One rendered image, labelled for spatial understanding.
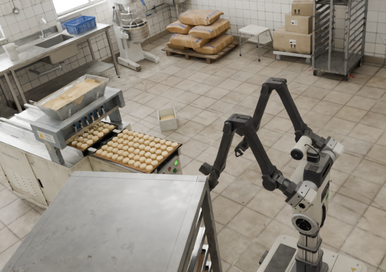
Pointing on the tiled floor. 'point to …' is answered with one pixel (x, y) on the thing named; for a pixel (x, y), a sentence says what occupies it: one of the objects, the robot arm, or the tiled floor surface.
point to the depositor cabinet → (39, 164)
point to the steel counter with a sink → (96, 66)
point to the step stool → (256, 36)
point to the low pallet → (200, 53)
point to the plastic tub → (167, 119)
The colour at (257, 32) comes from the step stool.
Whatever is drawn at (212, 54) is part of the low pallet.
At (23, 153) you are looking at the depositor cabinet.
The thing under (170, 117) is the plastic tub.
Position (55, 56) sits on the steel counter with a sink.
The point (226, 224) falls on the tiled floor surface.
